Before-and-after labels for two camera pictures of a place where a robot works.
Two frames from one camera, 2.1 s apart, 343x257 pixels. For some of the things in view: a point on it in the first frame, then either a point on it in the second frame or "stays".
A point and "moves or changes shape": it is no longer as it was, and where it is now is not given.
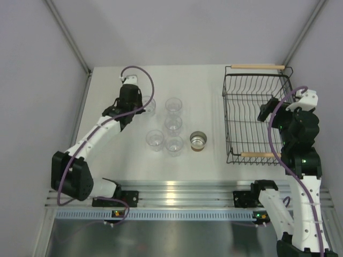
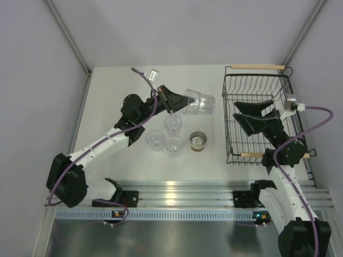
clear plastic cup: [173, 123] stays
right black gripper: [282, 110] -> [251, 125]
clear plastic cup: [150, 109] moves or changes shape
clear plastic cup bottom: [174, 145] stays
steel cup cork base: [198, 140] stays
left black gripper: [139, 99] -> [172, 102]
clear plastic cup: [155, 138] stays
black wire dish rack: [246, 88] stays
